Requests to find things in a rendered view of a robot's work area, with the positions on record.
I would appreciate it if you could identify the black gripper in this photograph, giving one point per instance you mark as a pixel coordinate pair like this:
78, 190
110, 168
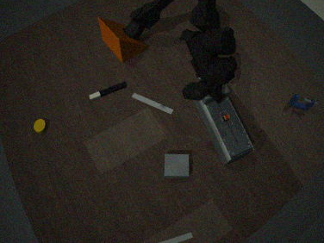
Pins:
198, 91

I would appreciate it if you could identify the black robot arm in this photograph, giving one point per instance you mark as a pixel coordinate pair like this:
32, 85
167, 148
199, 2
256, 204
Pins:
211, 39

